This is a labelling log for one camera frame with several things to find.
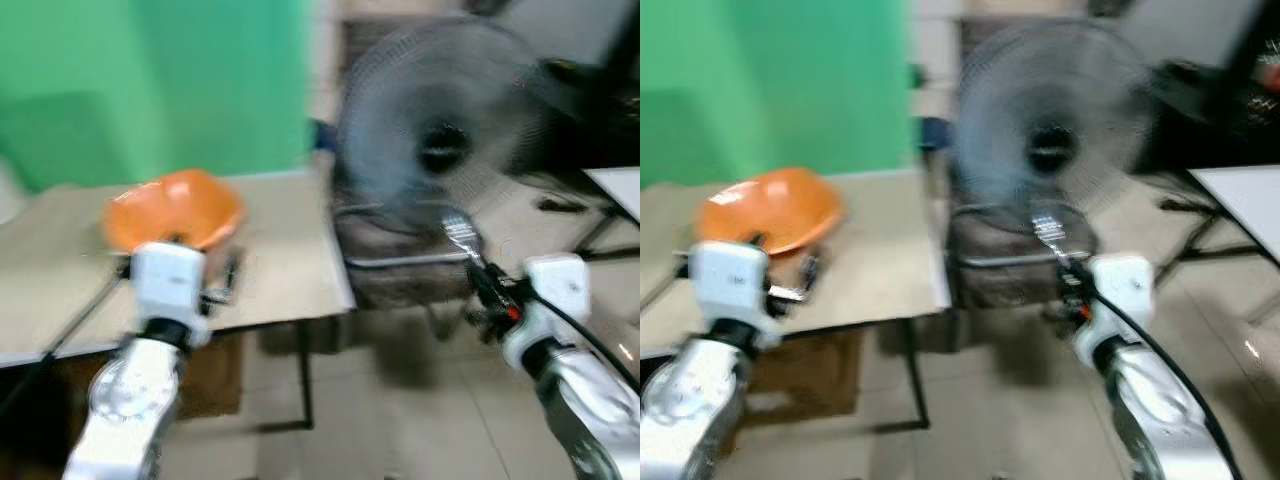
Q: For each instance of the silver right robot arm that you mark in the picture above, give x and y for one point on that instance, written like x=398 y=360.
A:
x=1160 y=420
x=590 y=420

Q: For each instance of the brown cardboard box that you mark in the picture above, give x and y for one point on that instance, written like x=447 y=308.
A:
x=215 y=375
x=810 y=370

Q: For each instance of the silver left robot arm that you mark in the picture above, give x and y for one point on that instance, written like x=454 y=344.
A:
x=125 y=400
x=690 y=400

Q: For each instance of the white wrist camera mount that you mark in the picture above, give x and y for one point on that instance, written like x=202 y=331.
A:
x=556 y=285
x=1122 y=290
x=730 y=285
x=166 y=282

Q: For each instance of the green backdrop screen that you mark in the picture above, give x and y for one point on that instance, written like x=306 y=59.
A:
x=150 y=80
x=780 y=80

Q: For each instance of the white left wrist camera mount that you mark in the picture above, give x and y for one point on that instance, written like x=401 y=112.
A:
x=166 y=282
x=730 y=285

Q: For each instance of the small dark blue object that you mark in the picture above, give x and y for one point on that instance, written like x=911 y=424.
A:
x=322 y=135
x=930 y=134

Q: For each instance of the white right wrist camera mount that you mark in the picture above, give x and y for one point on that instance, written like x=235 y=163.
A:
x=1122 y=290
x=556 y=285

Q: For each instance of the orange plastic bowl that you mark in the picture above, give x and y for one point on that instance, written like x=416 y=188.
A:
x=770 y=205
x=175 y=205

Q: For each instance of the black standing fan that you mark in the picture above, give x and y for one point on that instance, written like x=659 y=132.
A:
x=1050 y=150
x=440 y=150

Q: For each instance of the white table with black legs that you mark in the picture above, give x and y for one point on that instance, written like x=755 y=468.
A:
x=1245 y=195
x=620 y=185

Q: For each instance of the black chair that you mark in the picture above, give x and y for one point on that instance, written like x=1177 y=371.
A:
x=600 y=110
x=1200 y=95

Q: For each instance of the beige table with black legs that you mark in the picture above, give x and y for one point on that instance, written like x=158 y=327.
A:
x=285 y=250
x=890 y=250

